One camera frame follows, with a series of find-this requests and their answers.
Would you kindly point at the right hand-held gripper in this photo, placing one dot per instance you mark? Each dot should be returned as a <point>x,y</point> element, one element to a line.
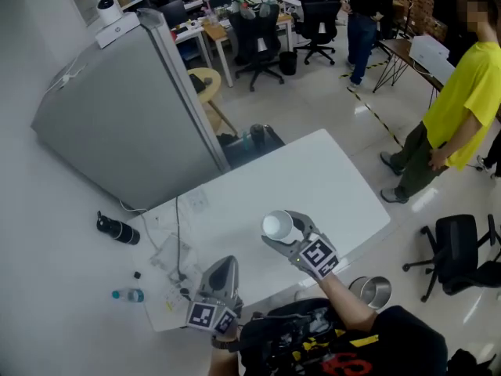
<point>319,255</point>

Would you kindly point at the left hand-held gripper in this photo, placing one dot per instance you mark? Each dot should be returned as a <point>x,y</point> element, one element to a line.
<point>201,315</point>

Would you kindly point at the white paper cup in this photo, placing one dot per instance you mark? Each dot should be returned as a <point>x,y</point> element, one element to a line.
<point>276,225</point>

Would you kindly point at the round steel trash bin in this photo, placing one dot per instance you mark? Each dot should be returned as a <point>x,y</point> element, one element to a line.
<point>375,292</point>

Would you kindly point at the person's right forearm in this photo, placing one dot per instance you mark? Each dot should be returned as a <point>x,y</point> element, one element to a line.
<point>348,304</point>

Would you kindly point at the person's left forearm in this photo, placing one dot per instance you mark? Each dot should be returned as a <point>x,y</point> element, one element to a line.
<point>223,362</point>

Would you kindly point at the long white power strip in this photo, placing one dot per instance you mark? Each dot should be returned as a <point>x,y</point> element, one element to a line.
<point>172,300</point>

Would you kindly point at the clear plastic box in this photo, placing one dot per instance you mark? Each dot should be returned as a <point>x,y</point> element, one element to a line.
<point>168,253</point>

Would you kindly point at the black wristwatch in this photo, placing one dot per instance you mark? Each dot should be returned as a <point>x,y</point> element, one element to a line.
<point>225,343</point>

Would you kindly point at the black chest pack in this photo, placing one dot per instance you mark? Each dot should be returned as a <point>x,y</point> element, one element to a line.
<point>274,335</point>

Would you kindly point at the clear plastic water bottle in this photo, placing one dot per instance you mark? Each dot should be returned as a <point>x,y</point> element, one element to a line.
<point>128,295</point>

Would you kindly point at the black bag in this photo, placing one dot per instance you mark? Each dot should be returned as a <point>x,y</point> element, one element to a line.
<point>238,151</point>

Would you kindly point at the black thermos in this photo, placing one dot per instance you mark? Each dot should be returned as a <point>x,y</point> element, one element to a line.
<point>258,135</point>

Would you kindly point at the black water bottle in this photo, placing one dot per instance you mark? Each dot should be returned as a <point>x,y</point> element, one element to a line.
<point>117,231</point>

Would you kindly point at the yellow black floor tape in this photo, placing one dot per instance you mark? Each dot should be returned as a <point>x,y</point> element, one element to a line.
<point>375,114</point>
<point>364,69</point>

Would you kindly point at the person's black printed shirt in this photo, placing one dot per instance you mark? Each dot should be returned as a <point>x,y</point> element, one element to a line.
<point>411,343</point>

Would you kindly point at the black office chair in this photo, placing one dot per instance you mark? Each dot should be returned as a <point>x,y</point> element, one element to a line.
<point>254,37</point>
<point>458,245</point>
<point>319,18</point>

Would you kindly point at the yellow round stool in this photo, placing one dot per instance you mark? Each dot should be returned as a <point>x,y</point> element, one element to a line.
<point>214,88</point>

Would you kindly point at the black waste bin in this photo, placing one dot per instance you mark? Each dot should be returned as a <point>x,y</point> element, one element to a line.
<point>287,63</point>

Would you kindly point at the wooden desk with hairpin legs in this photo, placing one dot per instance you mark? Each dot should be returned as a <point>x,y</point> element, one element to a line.
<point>395,49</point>

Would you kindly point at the black backpack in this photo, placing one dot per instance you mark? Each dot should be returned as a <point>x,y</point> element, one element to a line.
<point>466,362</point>

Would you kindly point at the wooden top desk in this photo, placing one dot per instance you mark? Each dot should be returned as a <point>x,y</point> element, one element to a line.
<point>215,31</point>

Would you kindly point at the large white box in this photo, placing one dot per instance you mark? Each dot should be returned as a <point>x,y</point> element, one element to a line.
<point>430,53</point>

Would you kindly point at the white desk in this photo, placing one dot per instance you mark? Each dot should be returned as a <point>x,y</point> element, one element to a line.
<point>192,33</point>

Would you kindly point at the white flat box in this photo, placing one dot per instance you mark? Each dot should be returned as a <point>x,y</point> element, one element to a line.
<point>117,31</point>

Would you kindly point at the black television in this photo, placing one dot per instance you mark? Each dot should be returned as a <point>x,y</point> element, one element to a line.
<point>444,6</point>

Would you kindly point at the white round device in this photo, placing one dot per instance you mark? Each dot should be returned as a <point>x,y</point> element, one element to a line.
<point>109,12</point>

